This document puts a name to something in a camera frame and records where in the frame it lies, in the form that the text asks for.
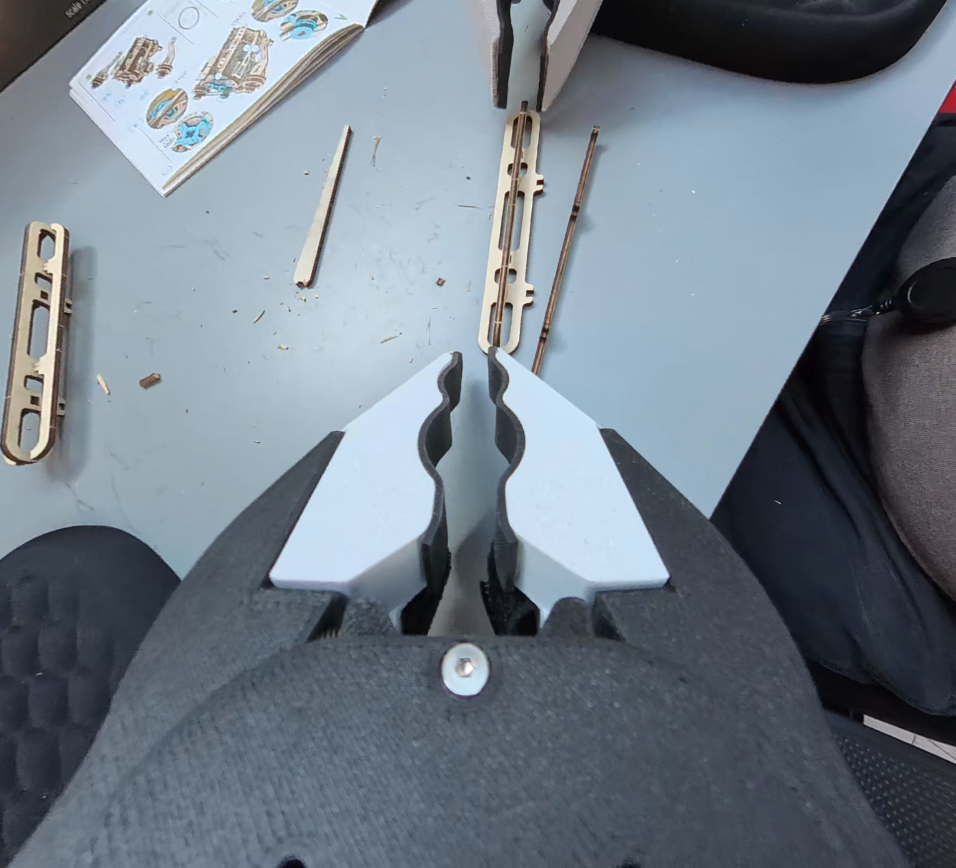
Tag assembled wooden frame part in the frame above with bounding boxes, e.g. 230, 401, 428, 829
0, 221, 74, 466

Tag pointed wooden stick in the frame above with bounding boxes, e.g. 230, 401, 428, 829
293, 124, 353, 288

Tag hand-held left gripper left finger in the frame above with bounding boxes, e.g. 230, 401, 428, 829
267, 351, 465, 624

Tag open instruction booklet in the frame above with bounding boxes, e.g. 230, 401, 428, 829
69, 0, 459, 199

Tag black badge reel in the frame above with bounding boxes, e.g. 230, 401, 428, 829
820, 261, 956, 325

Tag black mesh chair seat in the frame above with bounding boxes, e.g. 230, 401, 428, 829
820, 710, 956, 868

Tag slotted wooden frame piece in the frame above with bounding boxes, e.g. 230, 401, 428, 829
477, 102, 545, 356

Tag thin dark wooden rod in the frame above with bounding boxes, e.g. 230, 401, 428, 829
531, 125, 601, 376

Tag person's dark trousers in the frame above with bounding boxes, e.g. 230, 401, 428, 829
710, 124, 956, 721

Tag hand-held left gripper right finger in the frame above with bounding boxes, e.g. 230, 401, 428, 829
487, 350, 671, 622

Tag red object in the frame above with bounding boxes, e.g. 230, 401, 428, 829
925, 79, 956, 138

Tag person's grey shirt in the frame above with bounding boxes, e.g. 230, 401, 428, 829
861, 173, 956, 602

